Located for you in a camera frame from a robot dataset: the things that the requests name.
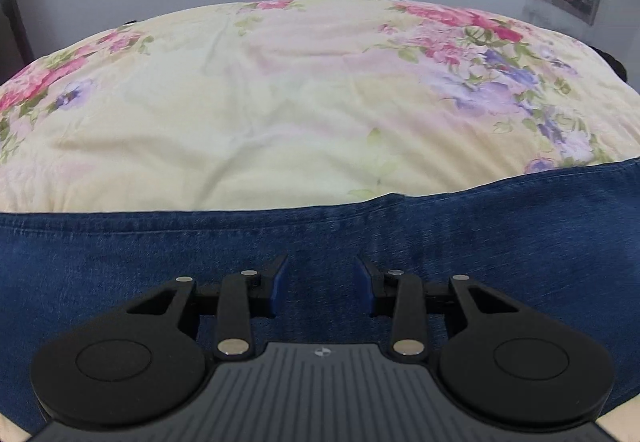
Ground black bag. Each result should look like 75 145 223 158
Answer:
590 45 632 84

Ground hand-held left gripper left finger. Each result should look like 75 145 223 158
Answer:
125 254 290 364

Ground floral cream blanket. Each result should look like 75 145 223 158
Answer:
0 0 640 442

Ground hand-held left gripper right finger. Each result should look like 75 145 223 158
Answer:
353 255 521 359

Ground blue denim pants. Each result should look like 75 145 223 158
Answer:
0 157 640 434

